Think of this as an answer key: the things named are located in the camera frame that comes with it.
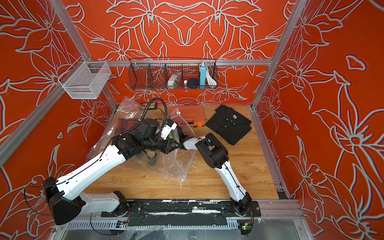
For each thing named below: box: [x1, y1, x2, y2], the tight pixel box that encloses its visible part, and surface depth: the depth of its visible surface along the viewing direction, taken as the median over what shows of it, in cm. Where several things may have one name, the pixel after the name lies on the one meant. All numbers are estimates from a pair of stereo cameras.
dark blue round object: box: [187, 78, 200, 90], surface depth 97 cm
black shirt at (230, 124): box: [205, 105, 252, 146], surface depth 109 cm
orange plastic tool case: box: [169, 105, 206, 127], surface depth 108 cm
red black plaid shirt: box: [118, 118, 141, 133], surface depth 105 cm
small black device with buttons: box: [141, 102, 158, 110], surface depth 120 cm
